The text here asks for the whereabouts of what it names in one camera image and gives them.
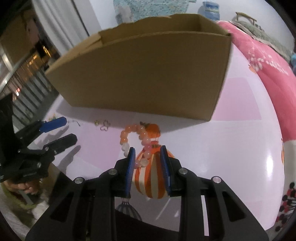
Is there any orange pink bead bracelet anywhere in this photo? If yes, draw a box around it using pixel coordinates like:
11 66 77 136
119 121 161 169

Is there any person's hand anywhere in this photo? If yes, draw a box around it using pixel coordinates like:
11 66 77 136
3 180 41 195

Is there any white curtain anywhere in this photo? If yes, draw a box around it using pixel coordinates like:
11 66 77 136
32 0 89 56

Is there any brown cardboard box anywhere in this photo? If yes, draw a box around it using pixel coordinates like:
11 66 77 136
46 14 232 121

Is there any teal patterned hanging cloth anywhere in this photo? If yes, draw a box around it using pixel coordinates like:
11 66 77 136
113 0 196 24

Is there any pink floral blanket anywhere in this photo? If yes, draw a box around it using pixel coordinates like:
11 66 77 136
217 21 295 142

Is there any grey pillow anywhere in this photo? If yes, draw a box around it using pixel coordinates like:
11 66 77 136
232 21 293 63

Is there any blue water dispenser bottle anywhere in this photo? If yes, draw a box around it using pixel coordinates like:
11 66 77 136
202 1 220 21

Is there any wooden chair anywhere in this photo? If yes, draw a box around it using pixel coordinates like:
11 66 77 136
236 12 257 25

